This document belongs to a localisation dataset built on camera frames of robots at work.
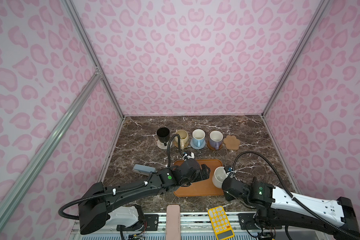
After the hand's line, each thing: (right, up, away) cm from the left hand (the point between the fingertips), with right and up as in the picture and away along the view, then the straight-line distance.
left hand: (207, 171), depth 73 cm
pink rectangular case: (-17, -23, -3) cm, 29 cm away
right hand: (+9, -10, +2) cm, 13 cm away
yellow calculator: (+6, -25, -3) cm, 26 cm away
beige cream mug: (-12, +14, +23) cm, 29 cm away
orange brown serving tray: (0, -12, +10) cm, 16 cm away
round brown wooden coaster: (+6, +8, +27) cm, 29 cm away
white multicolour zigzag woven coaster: (-27, +9, +28) cm, 40 cm away
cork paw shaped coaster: (+22, +10, +32) cm, 40 cm away
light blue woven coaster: (-3, +8, +26) cm, 28 cm away
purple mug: (+10, +13, +28) cm, 32 cm away
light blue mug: (-2, +15, +23) cm, 28 cm away
